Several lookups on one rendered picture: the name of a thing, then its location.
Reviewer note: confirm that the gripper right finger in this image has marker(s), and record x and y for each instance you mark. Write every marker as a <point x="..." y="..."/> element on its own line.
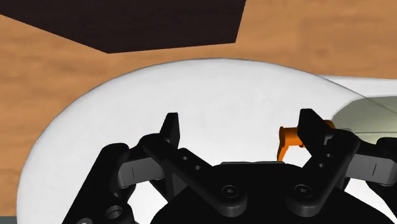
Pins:
<point x="332" y="155"/>

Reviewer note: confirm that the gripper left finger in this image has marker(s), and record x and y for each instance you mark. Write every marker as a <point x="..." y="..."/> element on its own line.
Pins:
<point x="173" y="155"/>

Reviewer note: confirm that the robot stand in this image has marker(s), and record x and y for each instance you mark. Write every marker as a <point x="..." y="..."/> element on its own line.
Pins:
<point x="139" y="21"/>

